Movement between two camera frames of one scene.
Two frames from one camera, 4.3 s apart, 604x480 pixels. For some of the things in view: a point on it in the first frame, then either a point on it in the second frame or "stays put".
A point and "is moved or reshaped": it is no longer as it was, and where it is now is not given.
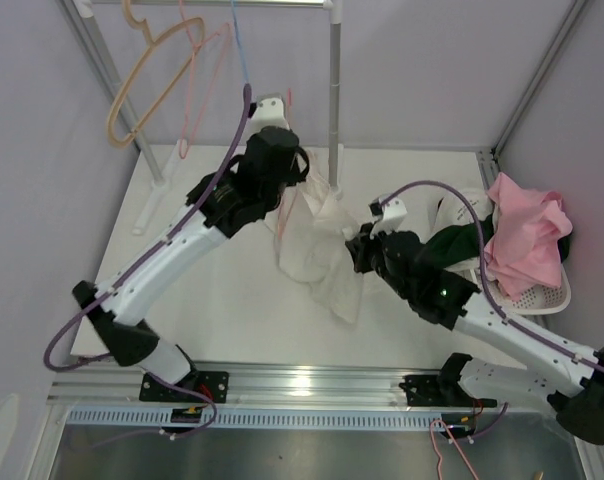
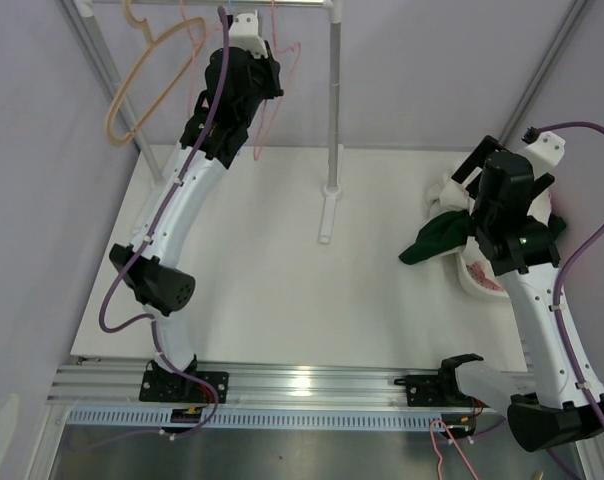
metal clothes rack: [87, 12] stays put
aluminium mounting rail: [257, 397] stays put
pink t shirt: [523, 251] is moved or reshaped
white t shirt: [314, 242] → [448, 195]
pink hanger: [291, 207] → [277, 51]
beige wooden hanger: [198, 22] stays put
